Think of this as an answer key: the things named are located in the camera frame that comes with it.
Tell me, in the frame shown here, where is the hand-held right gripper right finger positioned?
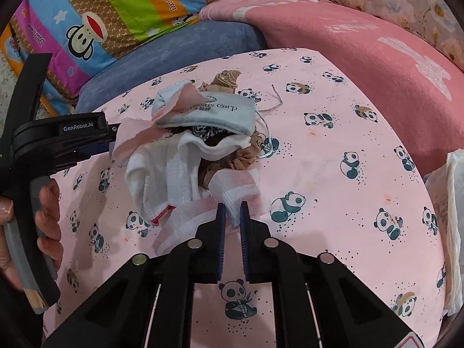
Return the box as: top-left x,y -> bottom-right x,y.
239,201 -> 423,348

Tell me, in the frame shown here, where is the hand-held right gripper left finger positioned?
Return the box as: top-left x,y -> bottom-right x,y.
43,203 -> 227,348

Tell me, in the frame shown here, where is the torn pink white cloth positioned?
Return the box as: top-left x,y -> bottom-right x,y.
110,83 -> 208,168

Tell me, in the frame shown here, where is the pink striped white cloth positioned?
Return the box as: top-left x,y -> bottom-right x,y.
152,170 -> 271,255

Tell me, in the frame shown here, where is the white plastic bag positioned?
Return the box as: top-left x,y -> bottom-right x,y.
423,151 -> 464,317

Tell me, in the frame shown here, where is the person's left hand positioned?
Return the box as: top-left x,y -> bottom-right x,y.
0,179 -> 63,292

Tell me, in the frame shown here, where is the blue-grey cushion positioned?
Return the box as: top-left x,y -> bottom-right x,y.
74,20 -> 269,115

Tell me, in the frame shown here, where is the black white patterned cloth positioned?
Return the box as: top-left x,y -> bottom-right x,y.
190,125 -> 236,143

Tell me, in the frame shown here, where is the pink panda-print sheet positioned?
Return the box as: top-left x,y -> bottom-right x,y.
41,48 -> 448,348

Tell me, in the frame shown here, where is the grey printed pouch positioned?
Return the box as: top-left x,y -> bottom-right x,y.
153,81 -> 259,135

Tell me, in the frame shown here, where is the striped monkey-print sheet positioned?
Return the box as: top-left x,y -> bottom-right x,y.
0,0 -> 271,118

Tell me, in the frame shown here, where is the pink blanket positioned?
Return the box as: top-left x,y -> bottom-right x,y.
199,2 -> 464,176

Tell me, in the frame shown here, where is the grey floral blanket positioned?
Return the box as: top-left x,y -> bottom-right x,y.
319,0 -> 464,69

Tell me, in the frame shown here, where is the silver cord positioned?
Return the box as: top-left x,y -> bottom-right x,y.
253,110 -> 277,161

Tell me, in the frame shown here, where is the thin grey string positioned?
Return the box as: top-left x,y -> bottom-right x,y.
259,84 -> 284,112

